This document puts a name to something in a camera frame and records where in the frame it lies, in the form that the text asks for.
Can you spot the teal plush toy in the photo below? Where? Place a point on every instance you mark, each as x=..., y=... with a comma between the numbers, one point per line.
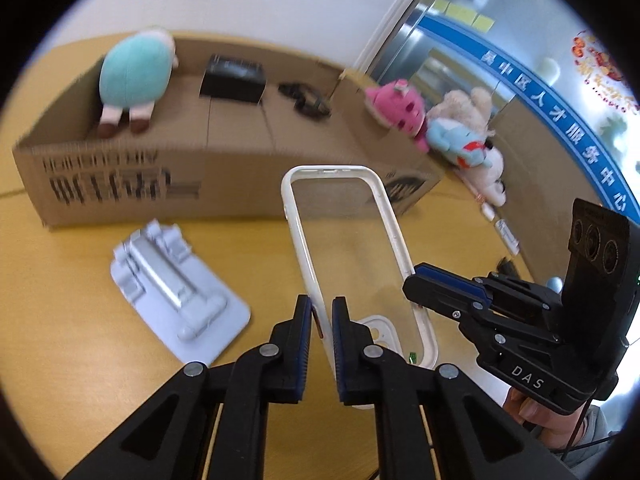
x=135, y=75

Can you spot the white plush toy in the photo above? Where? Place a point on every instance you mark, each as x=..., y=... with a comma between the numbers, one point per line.
x=492, y=175

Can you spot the blue window banner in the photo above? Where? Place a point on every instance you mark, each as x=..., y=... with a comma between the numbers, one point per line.
x=540, y=95

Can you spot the brown cardboard box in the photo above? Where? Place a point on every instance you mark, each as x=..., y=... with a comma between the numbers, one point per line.
x=125, y=180

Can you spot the person's right hand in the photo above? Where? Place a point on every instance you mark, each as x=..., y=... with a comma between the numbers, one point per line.
x=535, y=415

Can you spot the hot pink plush toy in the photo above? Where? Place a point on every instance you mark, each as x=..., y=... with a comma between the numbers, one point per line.
x=397, y=107

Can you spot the grey phone stand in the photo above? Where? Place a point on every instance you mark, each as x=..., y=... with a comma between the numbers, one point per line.
x=165, y=280

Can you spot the blue plush toy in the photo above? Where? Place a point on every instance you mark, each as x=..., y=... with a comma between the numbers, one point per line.
x=450, y=137

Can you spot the red window decoration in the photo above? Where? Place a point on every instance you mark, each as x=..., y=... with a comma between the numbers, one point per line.
x=600, y=60

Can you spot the yellow sticky note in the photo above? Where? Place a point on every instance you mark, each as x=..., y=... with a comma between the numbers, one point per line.
x=460, y=11
x=484, y=22

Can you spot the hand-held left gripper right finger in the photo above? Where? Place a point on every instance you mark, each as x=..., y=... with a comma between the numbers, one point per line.
x=340, y=345

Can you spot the clear white-rimmed phone case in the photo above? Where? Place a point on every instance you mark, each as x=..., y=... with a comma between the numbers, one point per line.
x=350, y=270

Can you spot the person's right forearm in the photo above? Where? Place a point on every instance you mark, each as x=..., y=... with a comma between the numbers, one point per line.
x=585, y=455

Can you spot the black rectangular box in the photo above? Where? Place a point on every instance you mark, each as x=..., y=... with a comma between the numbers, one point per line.
x=232, y=82

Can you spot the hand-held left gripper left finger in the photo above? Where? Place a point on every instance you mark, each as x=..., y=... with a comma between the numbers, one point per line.
x=302, y=345

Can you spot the beige fluffy plush toy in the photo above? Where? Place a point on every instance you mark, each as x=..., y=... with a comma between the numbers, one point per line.
x=465, y=105

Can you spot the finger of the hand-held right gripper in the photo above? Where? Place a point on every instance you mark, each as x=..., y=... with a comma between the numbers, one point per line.
x=450, y=281
x=435, y=295

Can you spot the small white stick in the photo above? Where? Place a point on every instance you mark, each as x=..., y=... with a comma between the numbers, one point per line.
x=487, y=210
x=507, y=237

